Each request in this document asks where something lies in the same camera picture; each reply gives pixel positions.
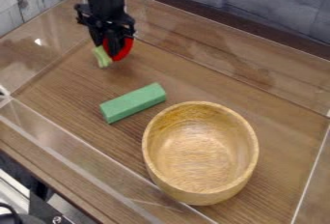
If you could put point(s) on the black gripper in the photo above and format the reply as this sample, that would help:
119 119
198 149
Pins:
119 26

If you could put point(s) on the red felt fruit green leaf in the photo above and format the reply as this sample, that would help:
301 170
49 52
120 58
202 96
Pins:
112 51

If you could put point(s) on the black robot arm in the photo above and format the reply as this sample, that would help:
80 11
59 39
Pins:
105 8

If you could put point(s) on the green rectangular block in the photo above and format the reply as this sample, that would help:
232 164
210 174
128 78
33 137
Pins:
135 101

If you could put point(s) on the wooden bowl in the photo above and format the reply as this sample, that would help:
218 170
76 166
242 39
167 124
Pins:
200 151

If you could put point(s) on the clear acrylic enclosure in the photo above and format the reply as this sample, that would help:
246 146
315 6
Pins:
202 60

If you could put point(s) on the black metal bracket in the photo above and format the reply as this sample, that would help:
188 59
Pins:
43 211

